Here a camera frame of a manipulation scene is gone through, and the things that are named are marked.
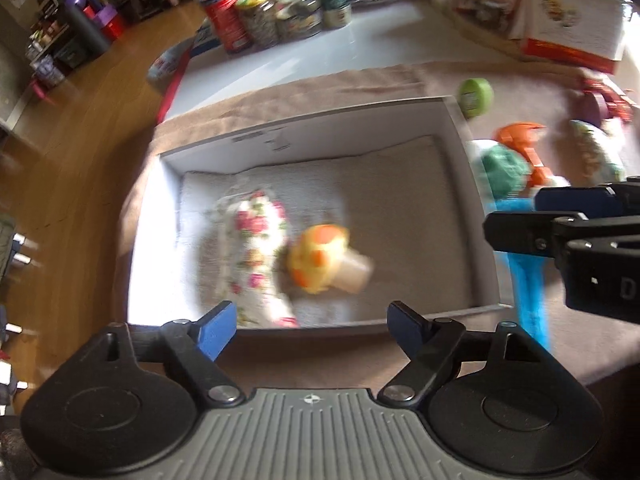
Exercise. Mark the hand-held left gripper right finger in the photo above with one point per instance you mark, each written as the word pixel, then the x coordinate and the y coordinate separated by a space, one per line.
pixel 404 327

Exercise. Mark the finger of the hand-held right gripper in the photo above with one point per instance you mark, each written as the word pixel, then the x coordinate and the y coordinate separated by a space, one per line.
pixel 520 232
pixel 575 201

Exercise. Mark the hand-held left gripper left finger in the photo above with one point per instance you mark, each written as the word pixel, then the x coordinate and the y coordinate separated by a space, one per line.
pixel 220 329

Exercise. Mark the blue plastic scoop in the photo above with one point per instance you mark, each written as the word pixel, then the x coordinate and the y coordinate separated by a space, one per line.
pixel 530 285

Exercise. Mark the green plush toy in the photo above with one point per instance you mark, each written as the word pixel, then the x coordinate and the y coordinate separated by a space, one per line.
pixel 505 170

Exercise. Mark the orange toy shovel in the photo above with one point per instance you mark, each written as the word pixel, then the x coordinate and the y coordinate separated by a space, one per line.
pixel 520 135

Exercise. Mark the purple toy egg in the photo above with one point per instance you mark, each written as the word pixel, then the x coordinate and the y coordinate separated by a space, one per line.
pixel 591 109

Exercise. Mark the white floral fabric pouch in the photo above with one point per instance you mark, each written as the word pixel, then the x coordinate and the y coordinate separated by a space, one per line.
pixel 255 240

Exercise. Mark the yellow mushroom toy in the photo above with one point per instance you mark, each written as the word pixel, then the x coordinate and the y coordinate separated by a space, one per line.
pixel 320 255

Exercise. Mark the red tasselled fabric pouch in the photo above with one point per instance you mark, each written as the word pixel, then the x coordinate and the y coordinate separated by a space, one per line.
pixel 612 95

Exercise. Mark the green toy egg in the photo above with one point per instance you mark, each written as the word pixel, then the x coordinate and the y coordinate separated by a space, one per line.
pixel 475 96

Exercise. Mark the white red cardboard box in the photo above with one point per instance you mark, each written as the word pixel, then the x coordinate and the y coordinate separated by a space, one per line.
pixel 570 20

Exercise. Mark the beige blanket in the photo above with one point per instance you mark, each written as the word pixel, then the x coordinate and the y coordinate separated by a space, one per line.
pixel 350 85

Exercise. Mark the grey quilted cushion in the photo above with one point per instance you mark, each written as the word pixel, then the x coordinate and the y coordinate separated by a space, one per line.
pixel 5 245

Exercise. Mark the white blue plastic bag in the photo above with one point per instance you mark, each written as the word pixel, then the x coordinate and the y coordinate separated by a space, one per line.
pixel 167 62

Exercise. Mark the green white cup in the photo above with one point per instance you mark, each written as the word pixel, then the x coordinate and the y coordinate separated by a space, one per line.
pixel 336 5

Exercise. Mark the yellow lid glass jar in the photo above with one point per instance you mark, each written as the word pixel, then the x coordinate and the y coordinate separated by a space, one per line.
pixel 259 20

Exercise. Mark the red label jar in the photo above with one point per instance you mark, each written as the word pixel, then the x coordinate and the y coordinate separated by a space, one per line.
pixel 230 17

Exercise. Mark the glass jar with nuts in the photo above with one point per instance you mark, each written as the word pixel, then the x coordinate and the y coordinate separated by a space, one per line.
pixel 299 12

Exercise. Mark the jars and bottles cluster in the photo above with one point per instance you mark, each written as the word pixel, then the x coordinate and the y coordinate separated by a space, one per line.
pixel 85 20

